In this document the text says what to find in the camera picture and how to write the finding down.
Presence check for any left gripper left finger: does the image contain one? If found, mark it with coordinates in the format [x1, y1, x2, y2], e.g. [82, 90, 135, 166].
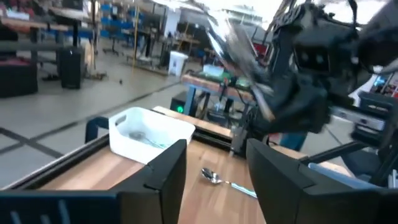
[0, 139, 188, 224]

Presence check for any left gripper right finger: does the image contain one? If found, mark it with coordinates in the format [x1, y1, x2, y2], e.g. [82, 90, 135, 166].
[246, 138, 398, 224]

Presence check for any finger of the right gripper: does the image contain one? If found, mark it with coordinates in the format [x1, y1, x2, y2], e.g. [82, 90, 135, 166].
[292, 74, 332, 134]
[248, 74, 293, 133]

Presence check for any light blue handled spoon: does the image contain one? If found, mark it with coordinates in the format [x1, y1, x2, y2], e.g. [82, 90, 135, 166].
[307, 162, 382, 190]

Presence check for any teal patterned handled spoon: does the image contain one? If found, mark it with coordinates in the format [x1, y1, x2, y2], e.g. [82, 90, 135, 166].
[129, 131, 170, 149]
[201, 167, 258, 199]

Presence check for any white plastic bin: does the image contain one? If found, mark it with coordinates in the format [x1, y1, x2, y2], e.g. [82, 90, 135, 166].
[108, 106, 197, 165]

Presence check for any black computer with green light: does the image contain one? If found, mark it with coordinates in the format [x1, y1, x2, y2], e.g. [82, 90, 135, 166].
[169, 90, 197, 118]

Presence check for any white trash bin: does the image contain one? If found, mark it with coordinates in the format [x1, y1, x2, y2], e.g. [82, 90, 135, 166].
[167, 50, 190, 78]

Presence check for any black tower box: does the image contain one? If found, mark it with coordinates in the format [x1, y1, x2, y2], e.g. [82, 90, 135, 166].
[57, 45, 85, 90]

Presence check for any black cabinet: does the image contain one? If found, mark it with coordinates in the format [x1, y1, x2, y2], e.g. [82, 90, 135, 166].
[0, 57, 39, 98]

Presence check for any blue shelving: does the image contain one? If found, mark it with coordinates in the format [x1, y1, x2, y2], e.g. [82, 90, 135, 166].
[99, 2, 137, 39]

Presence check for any wooden background table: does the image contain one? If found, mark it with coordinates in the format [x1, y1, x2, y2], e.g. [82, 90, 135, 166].
[0, 15, 70, 63]

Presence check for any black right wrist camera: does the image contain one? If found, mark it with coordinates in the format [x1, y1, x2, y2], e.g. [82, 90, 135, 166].
[292, 43, 331, 73]

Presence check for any black frame clamp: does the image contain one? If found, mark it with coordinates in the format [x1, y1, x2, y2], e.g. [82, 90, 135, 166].
[85, 116, 110, 144]

